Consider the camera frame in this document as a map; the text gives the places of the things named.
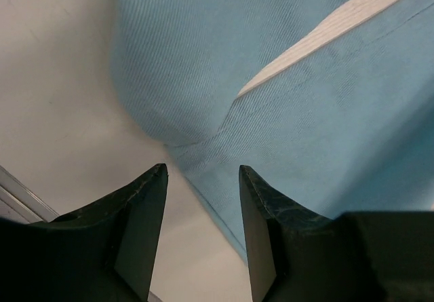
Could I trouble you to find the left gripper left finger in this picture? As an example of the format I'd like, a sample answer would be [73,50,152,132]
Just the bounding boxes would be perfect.
[1,164,168,301]

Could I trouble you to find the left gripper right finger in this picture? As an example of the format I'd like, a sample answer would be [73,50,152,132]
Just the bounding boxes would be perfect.
[239,166,433,301]

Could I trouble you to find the light blue trousers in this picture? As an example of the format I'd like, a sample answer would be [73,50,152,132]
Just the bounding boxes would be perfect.
[111,0,433,257]

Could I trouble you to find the aluminium mounting rail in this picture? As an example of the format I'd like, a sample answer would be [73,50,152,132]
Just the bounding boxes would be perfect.
[0,167,59,224]

